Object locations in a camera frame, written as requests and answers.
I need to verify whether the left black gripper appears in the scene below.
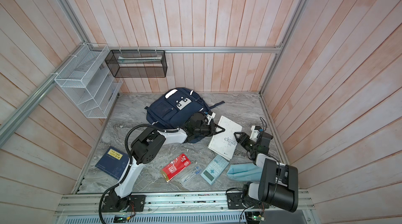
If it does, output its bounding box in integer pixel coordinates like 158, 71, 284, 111
194, 121, 225, 136

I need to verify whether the white notebook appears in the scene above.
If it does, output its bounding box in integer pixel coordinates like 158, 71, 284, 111
208, 116, 242, 161

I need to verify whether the navy blue student backpack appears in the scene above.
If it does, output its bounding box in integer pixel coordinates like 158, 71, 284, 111
145, 87, 225, 143

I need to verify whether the dark blue book underneath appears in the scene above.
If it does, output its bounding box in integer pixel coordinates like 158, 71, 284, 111
95, 146, 129, 180

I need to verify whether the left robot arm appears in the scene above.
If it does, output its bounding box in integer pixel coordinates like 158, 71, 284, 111
108, 113, 226, 200

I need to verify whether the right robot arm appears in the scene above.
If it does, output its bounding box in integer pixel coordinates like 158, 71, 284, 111
234, 129, 298, 212

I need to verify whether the clear bag with pens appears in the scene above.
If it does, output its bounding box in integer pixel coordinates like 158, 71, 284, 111
180, 166, 202, 184

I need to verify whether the light blue pencil pouch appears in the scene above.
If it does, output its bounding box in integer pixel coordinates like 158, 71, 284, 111
227, 163, 263, 182

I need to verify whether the teal calculator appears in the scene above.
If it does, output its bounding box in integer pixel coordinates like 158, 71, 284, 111
201, 155, 229, 185

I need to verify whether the red snack box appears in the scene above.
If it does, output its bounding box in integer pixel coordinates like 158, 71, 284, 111
161, 153, 191, 183

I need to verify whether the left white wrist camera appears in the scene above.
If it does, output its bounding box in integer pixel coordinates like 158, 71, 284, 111
205, 111, 216, 124

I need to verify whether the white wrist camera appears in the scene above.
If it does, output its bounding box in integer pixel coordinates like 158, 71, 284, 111
205, 111, 216, 124
250, 125, 264, 142

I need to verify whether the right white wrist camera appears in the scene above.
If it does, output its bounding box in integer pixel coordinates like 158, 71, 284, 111
250, 125, 264, 142

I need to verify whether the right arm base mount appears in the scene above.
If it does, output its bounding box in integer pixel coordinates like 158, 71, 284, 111
226, 188, 269, 210

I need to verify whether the aluminium frame horizontal bar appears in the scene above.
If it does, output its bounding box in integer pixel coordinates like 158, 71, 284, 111
91, 44, 282, 54

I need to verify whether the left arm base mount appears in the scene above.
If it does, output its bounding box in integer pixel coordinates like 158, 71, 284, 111
99, 190, 146, 212

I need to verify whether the black mesh wire basket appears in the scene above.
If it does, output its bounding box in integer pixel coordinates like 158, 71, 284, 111
105, 49, 167, 78

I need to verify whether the white wire shelf rack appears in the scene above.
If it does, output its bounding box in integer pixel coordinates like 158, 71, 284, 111
54, 43, 122, 119

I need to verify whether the aluminium mounting rail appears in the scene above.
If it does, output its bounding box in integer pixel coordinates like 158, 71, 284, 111
53, 188, 315, 217

